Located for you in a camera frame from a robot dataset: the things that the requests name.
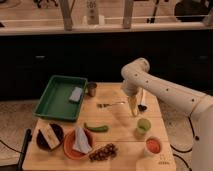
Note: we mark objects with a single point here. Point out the metal fork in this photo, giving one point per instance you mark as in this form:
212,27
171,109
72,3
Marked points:
104,105

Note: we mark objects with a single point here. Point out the dark brown bowl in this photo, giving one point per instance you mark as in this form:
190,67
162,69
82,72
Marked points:
42,143

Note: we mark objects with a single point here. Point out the black stand left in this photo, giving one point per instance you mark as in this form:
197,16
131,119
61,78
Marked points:
27,140

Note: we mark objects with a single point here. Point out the blue sponge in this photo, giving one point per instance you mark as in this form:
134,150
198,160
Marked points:
76,94

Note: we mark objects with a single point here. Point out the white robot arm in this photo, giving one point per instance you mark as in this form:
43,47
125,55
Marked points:
194,104

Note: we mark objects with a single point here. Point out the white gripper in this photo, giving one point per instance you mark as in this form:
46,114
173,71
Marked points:
131,90

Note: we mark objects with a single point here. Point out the small brown metal cup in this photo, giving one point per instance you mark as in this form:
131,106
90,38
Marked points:
91,88

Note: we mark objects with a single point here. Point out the green plastic cup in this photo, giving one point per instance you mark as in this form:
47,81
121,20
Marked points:
143,125

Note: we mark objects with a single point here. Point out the grey folded cloth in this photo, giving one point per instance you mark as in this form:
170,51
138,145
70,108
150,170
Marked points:
81,143

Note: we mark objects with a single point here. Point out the orange plate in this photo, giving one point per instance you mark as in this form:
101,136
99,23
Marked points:
69,142

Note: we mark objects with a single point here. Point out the bunch of dark grapes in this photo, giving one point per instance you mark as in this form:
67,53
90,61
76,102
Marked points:
103,153

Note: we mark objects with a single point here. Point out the green plastic tray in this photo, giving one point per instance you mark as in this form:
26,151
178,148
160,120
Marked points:
55,101

